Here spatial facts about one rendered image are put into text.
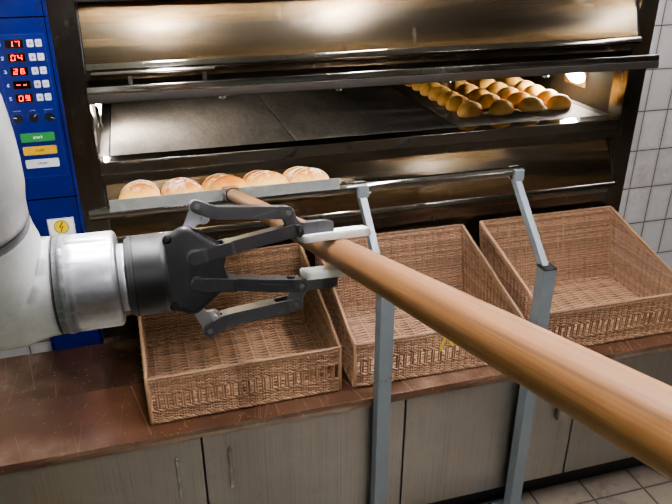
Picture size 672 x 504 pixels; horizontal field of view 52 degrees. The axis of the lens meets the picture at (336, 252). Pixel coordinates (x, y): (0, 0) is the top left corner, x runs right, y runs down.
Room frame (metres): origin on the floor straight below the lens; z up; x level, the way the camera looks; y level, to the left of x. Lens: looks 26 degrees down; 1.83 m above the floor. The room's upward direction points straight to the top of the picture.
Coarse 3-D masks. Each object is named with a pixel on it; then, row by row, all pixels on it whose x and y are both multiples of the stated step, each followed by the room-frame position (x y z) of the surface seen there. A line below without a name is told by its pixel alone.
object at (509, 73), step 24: (480, 72) 2.14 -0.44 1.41; (504, 72) 2.16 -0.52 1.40; (528, 72) 2.18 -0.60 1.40; (552, 72) 2.20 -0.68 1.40; (576, 72) 2.23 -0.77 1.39; (96, 96) 1.82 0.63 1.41; (120, 96) 1.84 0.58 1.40; (144, 96) 1.86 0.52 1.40; (168, 96) 1.87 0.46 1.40; (192, 96) 1.89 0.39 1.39; (216, 96) 1.91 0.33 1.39
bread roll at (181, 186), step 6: (180, 180) 1.56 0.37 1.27; (186, 180) 1.56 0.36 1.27; (168, 186) 1.55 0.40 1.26; (174, 186) 1.55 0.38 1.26; (180, 186) 1.55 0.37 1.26; (186, 186) 1.55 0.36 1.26; (192, 186) 1.55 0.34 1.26; (198, 186) 1.56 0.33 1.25; (168, 192) 1.54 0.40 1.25; (174, 192) 1.53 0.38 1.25; (180, 192) 1.53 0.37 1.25; (186, 192) 1.54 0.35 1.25
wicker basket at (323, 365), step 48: (144, 336) 1.75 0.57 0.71; (192, 336) 1.92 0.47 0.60; (240, 336) 1.93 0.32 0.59; (288, 336) 1.93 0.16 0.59; (336, 336) 1.69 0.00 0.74; (144, 384) 1.50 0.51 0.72; (192, 384) 1.67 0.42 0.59; (240, 384) 1.57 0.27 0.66; (288, 384) 1.61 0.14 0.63; (336, 384) 1.65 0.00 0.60
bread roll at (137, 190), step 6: (132, 186) 1.53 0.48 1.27; (138, 186) 1.53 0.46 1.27; (144, 186) 1.53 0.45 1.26; (150, 186) 1.54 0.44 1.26; (126, 192) 1.51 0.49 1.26; (132, 192) 1.51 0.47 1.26; (138, 192) 1.51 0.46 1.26; (144, 192) 1.52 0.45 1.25; (150, 192) 1.52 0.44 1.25; (156, 192) 1.54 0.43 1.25; (120, 198) 1.51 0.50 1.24; (126, 198) 1.50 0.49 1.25
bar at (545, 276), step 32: (320, 192) 1.76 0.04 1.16; (352, 192) 1.79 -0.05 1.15; (544, 256) 1.75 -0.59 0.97; (544, 288) 1.71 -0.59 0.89; (384, 320) 1.57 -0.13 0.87; (544, 320) 1.71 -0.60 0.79; (384, 352) 1.57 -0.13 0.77; (384, 384) 1.58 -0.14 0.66; (384, 416) 1.58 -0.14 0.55; (384, 448) 1.58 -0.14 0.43; (512, 448) 1.73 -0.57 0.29; (384, 480) 1.58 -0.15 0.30; (512, 480) 1.71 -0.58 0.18
